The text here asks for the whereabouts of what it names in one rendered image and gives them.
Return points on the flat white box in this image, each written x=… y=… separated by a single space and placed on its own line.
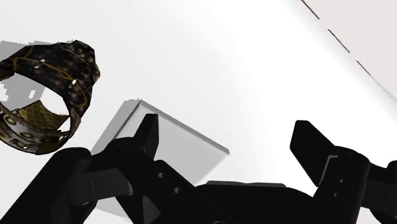
x=186 y=149

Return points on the dark patterned coiled belt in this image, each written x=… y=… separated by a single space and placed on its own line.
x=59 y=93

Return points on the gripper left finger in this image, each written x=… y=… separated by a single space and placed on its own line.
x=130 y=173

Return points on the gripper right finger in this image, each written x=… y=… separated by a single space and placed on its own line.
x=338 y=173

